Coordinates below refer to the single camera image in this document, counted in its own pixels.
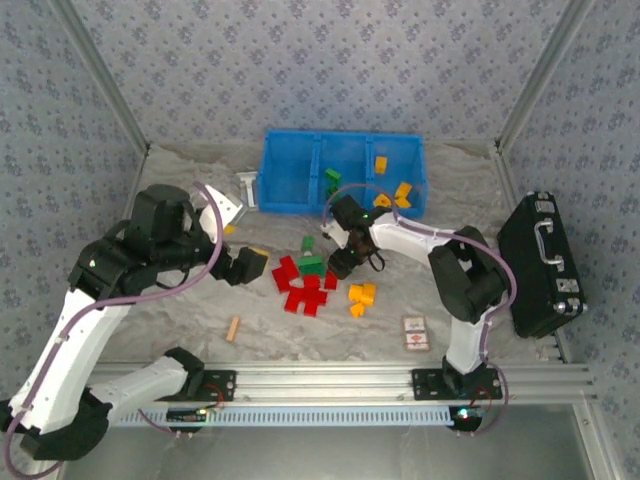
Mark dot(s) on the green lego brick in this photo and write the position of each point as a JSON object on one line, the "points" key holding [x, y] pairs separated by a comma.
{"points": [[310, 261], [331, 191], [307, 243], [332, 175]]}

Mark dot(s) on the red lego brick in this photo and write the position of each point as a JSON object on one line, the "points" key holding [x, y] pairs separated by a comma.
{"points": [[295, 300], [281, 281], [311, 281], [288, 264], [330, 281], [321, 296], [310, 307]]}

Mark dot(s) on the yellow arch lego brick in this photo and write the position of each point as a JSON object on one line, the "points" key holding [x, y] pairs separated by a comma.
{"points": [[382, 201]]}

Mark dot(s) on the yellow rounded lego flame print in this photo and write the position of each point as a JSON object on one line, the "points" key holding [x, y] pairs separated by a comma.
{"points": [[404, 189]]}

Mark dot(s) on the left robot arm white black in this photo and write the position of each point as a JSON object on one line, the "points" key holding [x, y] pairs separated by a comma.
{"points": [[75, 340]]}

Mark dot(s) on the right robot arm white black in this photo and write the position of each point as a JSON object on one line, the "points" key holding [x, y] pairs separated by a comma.
{"points": [[465, 340]]}

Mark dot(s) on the white folding phone stand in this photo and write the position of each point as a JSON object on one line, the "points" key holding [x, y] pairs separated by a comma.
{"points": [[250, 182]]}

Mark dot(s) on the blue three-compartment plastic bin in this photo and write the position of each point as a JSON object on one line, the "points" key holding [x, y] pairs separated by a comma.
{"points": [[290, 170]]}

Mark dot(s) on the small wooden block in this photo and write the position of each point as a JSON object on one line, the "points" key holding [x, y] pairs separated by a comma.
{"points": [[233, 329]]}

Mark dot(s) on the small red white card box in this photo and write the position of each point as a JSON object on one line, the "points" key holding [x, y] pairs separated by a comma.
{"points": [[416, 334]]}

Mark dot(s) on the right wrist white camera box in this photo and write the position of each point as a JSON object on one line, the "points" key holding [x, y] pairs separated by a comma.
{"points": [[327, 233]]}

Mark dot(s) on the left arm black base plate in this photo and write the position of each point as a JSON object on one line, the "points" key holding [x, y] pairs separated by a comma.
{"points": [[222, 385]]}

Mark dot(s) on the long aluminium mounting rail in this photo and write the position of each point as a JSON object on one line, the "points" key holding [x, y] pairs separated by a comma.
{"points": [[320, 382]]}

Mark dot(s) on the aluminium frame post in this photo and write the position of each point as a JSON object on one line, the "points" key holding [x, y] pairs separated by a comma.
{"points": [[105, 75], [540, 75]]}

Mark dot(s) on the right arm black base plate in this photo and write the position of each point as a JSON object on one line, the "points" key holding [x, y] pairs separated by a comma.
{"points": [[425, 385]]}

